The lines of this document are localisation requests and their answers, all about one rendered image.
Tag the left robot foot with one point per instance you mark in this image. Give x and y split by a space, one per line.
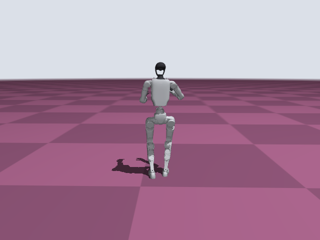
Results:
152 175

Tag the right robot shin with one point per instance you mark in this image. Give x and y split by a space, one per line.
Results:
167 155

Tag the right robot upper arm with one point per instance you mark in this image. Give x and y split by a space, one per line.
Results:
177 90

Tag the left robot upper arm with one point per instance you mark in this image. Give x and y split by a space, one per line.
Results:
144 91

